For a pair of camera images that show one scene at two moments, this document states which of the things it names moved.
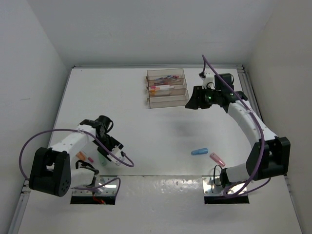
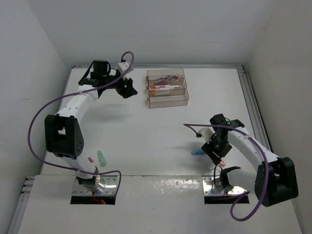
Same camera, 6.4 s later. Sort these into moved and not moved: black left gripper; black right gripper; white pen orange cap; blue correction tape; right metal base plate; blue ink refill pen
Moved: black right gripper; black left gripper
Not moved: right metal base plate; blue correction tape; blue ink refill pen; white pen orange cap
